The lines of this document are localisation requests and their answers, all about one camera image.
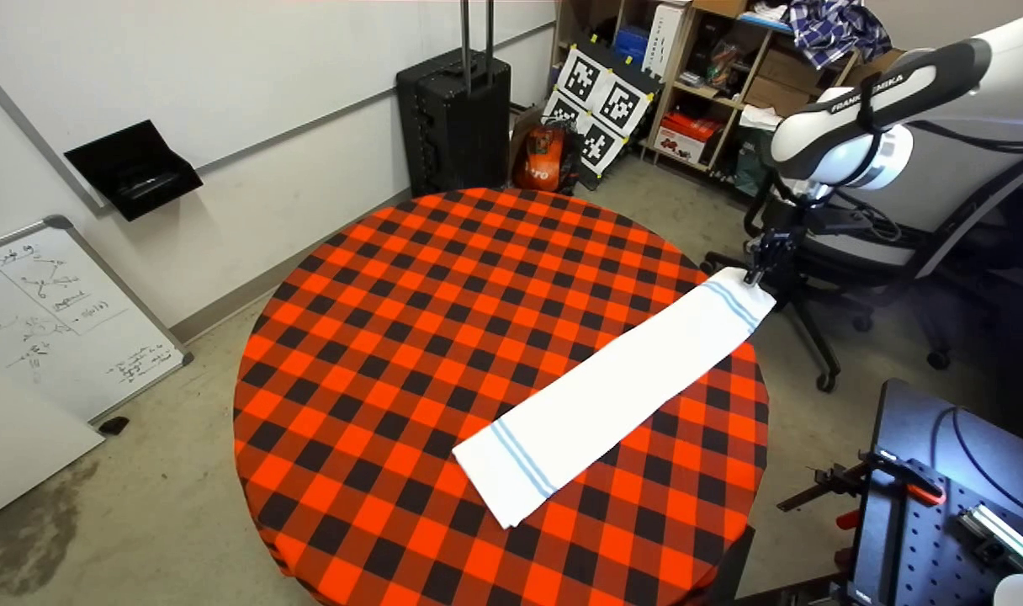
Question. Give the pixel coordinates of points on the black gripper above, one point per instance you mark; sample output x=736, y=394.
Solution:
x=781, y=253

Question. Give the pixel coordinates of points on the white towel with blue stripes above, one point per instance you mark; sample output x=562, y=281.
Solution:
x=615, y=391

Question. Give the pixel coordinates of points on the red white box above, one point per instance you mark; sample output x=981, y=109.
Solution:
x=686, y=136

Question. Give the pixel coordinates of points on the brown cardboard box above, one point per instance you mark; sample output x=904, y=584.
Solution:
x=781, y=87

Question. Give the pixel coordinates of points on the wooden storage shelf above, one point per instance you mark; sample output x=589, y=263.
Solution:
x=724, y=69

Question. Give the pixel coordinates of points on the black clamp with orange grip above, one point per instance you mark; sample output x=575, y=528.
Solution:
x=869, y=474
x=844, y=518

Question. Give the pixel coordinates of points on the fiducial marker board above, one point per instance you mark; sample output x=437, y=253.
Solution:
x=601, y=105

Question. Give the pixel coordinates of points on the orange black power tool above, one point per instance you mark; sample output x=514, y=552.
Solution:
x=544, y=155

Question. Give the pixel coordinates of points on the plaid cloth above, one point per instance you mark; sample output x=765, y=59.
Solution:
x=837, y=27

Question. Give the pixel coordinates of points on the black wheeled suitcase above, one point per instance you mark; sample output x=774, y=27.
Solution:
x=454, y=121

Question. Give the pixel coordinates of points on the red black checkered round table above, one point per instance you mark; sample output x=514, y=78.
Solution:
x=423, y=338

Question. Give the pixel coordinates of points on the small black floor object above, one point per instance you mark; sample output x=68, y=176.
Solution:
x=115, y=426

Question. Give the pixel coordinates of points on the small written whiteboard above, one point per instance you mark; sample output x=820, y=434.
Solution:
x=62, y=313

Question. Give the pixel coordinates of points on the plain white board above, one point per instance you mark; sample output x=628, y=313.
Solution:
x=18, y=450

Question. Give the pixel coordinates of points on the aluminium profile rail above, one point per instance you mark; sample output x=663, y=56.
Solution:
x=1004, y=541

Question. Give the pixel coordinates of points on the large wall whiteboard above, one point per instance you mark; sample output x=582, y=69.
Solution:
x=253, y=69

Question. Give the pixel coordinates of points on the black wall tray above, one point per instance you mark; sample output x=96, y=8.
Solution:
x=136, y=168

